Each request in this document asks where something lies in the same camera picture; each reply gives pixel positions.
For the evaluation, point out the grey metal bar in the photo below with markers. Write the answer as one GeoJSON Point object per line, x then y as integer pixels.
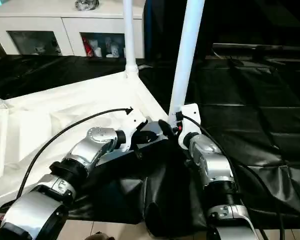
{"type": "Point", "coordinates": [262, 45]}

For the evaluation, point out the grey bundle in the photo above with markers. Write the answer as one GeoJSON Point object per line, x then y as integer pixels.
{"type": "Point", "coordinates": [87, 4]}

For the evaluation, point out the black mat cloth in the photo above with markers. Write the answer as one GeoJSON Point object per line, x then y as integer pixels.
{"type": "Point", "coordinates": [252, 100]}

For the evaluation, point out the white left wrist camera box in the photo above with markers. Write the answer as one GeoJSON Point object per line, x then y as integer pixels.
{"type": "Point", "coordinates": [136, 120]}

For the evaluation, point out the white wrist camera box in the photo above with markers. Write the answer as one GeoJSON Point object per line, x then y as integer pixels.
{"type": "Point", "coordinates": [136, 120]}
{"type": "Point", "coordinates": [191, 112]}

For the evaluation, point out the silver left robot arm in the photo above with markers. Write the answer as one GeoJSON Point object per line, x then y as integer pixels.
{"type": "Point", "coordinates": [90, 150]}

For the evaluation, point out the white plastic table top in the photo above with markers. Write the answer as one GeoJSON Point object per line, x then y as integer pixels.
{"type": "Point", "coordinates": [65, 105]}

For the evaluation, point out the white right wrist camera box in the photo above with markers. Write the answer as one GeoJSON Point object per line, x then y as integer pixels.
{"type": "Point", "coordinates": [191, 112]}

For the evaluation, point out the white glass-door cabinet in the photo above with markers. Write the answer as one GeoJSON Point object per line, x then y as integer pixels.
{"type": "Point", "coordinates": [52, 25]}

